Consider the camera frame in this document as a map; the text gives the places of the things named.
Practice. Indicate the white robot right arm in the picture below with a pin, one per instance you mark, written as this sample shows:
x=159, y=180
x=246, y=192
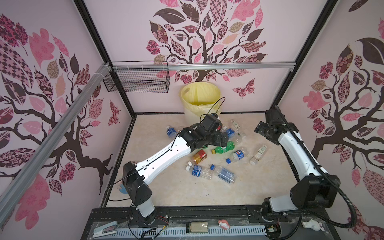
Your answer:
x=312, y=190

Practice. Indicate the pepsi label small bottle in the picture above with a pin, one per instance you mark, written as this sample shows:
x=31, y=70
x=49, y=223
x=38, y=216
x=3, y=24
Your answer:
x=237, y=155

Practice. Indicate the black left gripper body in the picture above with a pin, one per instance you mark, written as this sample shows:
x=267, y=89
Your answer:
x=215, y=139

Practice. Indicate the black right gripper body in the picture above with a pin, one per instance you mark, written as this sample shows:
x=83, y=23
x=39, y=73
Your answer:
x=262, y=129

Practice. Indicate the blue label bottle lower right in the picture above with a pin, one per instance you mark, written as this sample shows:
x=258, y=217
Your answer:
x=223, y=174

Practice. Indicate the black wire basket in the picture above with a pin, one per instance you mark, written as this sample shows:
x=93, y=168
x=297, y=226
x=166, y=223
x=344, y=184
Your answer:
x=138, y=77

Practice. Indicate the white plush toy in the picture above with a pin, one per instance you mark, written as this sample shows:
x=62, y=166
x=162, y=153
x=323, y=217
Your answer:
x=314, y=225

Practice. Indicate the red yellow label bottle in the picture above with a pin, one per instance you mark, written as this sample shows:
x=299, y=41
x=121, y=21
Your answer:
x=198, y=157

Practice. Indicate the right green soda bottle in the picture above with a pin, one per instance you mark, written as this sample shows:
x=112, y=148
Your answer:
x=221, y=150

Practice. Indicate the white bin with yellow bag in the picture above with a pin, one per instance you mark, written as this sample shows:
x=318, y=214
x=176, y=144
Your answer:
x=197, y=99

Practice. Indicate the blue label bottle white cap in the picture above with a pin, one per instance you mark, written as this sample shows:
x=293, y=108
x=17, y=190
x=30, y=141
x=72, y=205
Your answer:
x=199, y=171

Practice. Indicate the striped plush doll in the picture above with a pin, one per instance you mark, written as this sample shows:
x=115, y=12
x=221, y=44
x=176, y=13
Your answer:
x=122, y=189

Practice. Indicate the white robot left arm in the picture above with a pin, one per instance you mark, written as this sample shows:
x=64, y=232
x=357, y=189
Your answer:
x=137, y=177

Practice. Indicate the pink white small toy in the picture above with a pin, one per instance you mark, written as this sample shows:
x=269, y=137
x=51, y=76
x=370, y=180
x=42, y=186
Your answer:
x=224, y=224

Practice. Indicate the small blue label bottle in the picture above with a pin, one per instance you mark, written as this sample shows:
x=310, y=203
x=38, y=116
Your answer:
x=171, y=132

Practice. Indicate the clear bottle green white label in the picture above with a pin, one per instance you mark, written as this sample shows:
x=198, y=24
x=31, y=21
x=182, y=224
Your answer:
x=258, y=155

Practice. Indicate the beige rectangular box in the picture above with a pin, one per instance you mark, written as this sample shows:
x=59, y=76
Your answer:
x=197, y=227

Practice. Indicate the small clear green label bottle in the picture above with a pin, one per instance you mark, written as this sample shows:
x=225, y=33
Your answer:
x=235, y=124

